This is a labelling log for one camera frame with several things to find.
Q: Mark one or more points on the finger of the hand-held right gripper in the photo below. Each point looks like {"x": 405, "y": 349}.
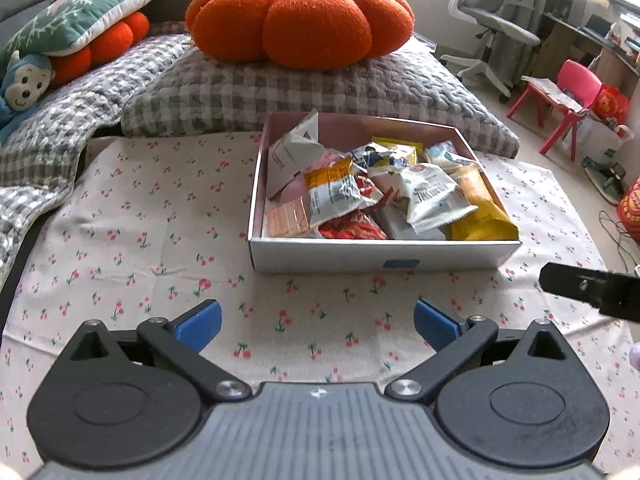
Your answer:
{"x": 575, "y": 280}

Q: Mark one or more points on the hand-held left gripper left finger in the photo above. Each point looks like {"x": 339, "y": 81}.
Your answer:
{"x": 200, "y": 325}

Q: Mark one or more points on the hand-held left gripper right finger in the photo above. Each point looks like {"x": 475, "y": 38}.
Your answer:
{"x": 435, "y": 325}

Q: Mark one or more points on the silver white snack packet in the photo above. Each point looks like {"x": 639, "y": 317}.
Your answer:
{"x": 400, "y": 222}

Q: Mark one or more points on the white cardboard box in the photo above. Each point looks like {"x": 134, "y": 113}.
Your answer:
{"x": 350, "y": 257}

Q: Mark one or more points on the large plain yellow packet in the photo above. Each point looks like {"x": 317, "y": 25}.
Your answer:
{"x": 480, "y": 215}

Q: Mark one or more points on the red snack packet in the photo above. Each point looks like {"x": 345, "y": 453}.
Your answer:
{"x": 350, "y": 227}

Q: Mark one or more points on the white nut packet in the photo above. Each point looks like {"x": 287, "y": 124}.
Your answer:
{"x": 435, "y": 195}

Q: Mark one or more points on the pink wafer packet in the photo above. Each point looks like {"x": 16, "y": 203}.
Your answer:
{"x": 287, "y": 217}

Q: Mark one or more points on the small shiny red packet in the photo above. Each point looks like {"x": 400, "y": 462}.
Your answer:
{"x": 371, "y": 190}

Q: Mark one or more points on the white packet with blue print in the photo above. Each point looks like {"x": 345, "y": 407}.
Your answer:
{"x": 447, "y": 155}

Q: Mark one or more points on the orange white clear packet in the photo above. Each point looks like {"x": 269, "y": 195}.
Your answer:
{"x": 330, "y": 190}

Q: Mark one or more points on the yellow packet with blue label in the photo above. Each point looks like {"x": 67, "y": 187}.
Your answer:
{"x": 400, "y": 152}

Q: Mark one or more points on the blue white snack packet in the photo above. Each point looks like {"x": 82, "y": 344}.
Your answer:
{"x": 367, "y": 156}

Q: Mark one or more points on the red yellow bag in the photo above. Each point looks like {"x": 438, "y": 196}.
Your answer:
{"x": 631, "y": 210}

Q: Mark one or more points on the cherry print cloth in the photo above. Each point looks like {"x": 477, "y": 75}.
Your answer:
{"x": 150, "y": 220}

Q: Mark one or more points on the white bag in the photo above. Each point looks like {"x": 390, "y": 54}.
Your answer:
{"x": 595, "y": 137}

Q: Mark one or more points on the newspaper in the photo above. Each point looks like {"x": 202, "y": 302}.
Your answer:
{"x": 550, "y": 91}

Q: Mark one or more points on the pink child chair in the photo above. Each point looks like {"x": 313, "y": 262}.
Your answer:
{"x": 580, "y": 77}

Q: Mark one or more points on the grey checked pillow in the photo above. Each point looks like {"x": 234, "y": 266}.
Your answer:
{"x": 250, "y": 95}

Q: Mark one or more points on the wooden desk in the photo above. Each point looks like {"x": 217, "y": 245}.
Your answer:
{"x": 560, "y": 45}

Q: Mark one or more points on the grey checked blanket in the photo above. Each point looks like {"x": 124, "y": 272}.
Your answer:
{"x": 60, "y": 125}

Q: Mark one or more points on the grey office chair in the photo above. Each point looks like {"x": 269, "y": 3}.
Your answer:
{"x": 500, "y": 25}

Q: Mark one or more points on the small orange pumpkin cushion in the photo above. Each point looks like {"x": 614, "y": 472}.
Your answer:
{"x": 112, "y": 42}

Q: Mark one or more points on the blue monkey plush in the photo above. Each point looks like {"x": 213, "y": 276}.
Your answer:
{"x": 22, "y": 85}

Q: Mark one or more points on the large orange pumpkin cushion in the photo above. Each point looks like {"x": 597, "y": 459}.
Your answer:
{"x": 300, "y": 25}

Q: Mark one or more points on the green snowflake pillow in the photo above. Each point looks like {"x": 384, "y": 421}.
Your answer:
{"x": 75, "y": 15}

